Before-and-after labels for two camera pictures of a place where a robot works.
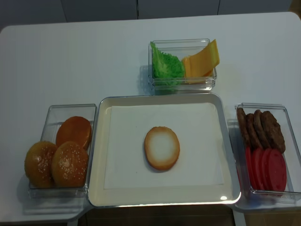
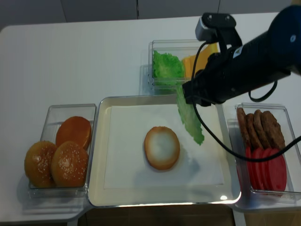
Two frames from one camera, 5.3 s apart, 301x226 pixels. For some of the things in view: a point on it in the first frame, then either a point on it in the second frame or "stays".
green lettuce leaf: (168, 71) to (189, 117)
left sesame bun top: (38, 163) stays
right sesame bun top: (69, 165) stays
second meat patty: (255, 142) stays
